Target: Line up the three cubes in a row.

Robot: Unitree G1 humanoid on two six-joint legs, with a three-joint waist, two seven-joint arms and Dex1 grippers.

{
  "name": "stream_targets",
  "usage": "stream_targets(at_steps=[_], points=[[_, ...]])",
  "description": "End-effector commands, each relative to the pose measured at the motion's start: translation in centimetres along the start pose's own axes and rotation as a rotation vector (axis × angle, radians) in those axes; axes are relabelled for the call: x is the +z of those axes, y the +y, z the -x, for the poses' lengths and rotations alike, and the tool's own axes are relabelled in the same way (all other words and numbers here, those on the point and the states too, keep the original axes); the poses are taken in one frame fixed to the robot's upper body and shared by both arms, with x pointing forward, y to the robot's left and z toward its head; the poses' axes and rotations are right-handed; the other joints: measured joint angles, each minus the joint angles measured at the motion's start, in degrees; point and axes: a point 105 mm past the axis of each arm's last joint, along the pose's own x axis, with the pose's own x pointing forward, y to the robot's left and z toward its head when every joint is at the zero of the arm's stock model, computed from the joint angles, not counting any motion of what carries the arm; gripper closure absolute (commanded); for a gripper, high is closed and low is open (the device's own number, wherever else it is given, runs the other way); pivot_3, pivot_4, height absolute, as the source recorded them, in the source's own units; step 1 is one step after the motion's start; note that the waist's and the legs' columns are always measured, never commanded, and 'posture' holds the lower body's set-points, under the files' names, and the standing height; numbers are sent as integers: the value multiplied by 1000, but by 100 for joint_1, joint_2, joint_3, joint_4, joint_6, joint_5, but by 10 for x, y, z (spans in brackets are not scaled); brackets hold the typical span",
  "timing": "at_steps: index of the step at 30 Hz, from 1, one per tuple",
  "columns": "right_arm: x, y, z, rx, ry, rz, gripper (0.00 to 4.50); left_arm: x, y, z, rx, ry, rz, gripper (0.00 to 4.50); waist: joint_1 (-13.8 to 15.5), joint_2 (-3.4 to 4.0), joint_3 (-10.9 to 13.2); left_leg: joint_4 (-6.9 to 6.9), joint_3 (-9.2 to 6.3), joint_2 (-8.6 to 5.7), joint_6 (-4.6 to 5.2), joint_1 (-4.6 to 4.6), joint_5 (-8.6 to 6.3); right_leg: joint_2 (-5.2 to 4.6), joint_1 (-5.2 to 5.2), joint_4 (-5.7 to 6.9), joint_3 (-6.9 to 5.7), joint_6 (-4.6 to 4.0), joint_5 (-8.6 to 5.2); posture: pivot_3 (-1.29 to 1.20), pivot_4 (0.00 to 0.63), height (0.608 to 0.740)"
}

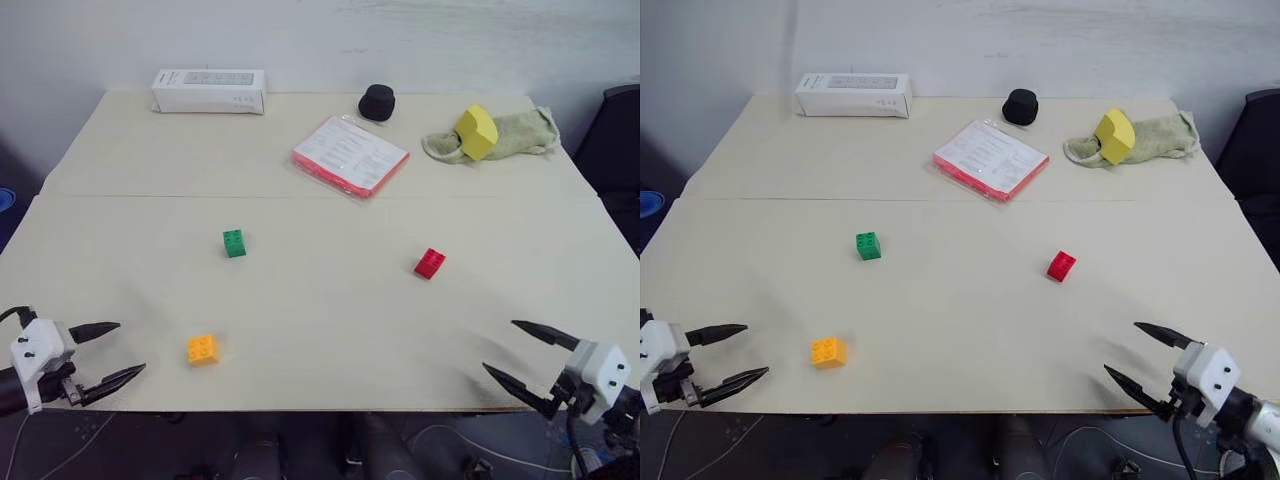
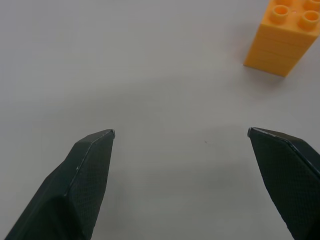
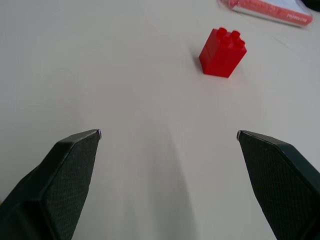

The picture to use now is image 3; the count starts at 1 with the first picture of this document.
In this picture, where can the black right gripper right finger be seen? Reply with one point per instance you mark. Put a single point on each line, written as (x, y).
(282, 190)

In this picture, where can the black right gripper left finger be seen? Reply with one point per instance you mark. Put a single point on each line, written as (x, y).
(57, 190)

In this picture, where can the red building block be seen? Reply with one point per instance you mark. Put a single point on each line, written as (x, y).
(221, 53)

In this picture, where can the red and white packet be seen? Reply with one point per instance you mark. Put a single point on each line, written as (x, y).
(275, 10)

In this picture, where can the black object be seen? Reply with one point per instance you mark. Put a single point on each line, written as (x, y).
(313, 4)

